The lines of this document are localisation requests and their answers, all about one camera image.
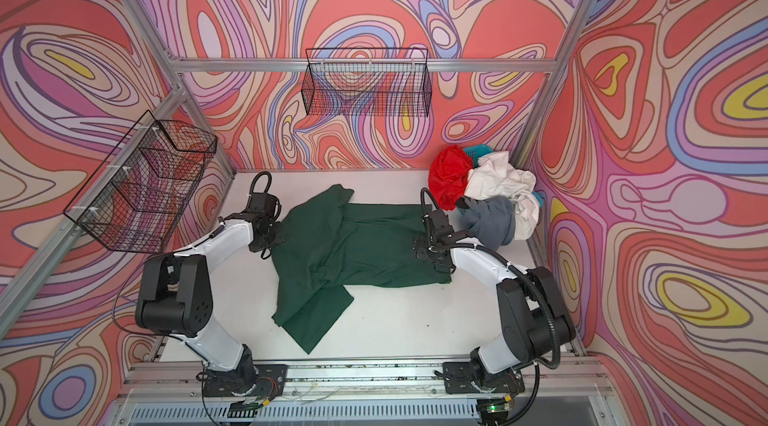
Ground green t shirt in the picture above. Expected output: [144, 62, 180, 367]
[271, 184, 451, 353]

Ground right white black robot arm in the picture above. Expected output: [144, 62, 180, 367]
[413, 210, 576, 392]

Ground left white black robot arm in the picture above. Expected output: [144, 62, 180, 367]
[135, 192, 281, 395]

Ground grey t shirt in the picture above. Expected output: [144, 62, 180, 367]
[457, 196, 516, 250]

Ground red t shirt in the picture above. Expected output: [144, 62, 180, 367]
[428, 146, 473, 211]

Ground white t shirt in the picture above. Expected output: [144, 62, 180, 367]
[465, 151, 542, 241]

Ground black wire basket left wall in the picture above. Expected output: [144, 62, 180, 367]
[63, 112, 218, 254]

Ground black wire basket wall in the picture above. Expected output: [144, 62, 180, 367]
[301, 47, 433, 118]
[63, 112, 218, 254]

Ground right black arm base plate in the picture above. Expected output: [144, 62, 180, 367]
[433, 361, 525, 396]

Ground black wire basket back wall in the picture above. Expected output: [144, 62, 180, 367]
[301, 47, 433, 118]

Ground aluminium frame back beam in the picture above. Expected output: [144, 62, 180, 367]
[170, 58, 556, 73]

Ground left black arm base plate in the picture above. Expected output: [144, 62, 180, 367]
[196, 363, 288, 400]

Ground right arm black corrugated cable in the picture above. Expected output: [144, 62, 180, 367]
[418, 187, 563, 426]

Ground aluminium front rail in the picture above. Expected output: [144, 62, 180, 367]
[101, 355, 629, 425]

